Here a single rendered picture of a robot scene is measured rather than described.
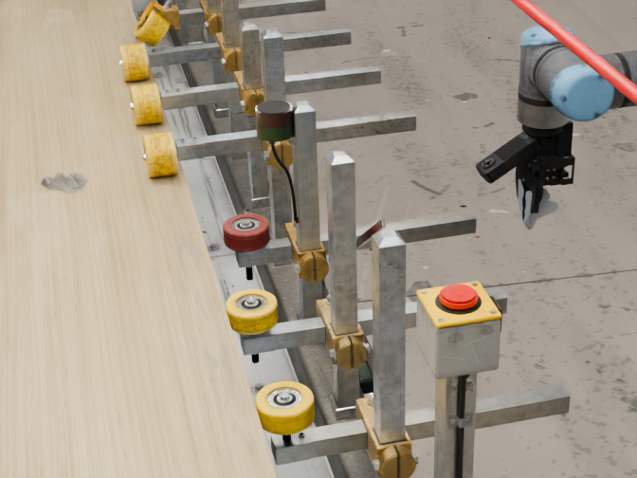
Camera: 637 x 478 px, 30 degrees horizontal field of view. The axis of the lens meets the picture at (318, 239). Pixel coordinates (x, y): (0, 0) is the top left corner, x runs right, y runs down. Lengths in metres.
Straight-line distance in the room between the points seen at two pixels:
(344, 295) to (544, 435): 1.32
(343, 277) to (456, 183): 2.43
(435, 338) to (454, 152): 3.21
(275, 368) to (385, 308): 0.69
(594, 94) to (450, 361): 0.81
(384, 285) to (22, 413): 0.53
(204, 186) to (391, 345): 1.35
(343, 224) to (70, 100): 1.06
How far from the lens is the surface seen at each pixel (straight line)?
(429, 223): 2.13
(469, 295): 1.23
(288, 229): 2.10
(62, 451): 1.60
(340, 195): 1.71
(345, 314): 1.81
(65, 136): 2.47
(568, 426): 3.07
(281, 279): 2.28
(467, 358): 1.24
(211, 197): 2.77
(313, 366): 2.04
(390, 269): 1.49
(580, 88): 1.93
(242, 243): 2.02
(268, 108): 1.92
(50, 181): 2.27
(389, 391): 1.59
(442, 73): 5.12
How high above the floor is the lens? 1.89
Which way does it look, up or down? 29 degrees down
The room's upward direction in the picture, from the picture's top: 2 degrees counter-clockwise
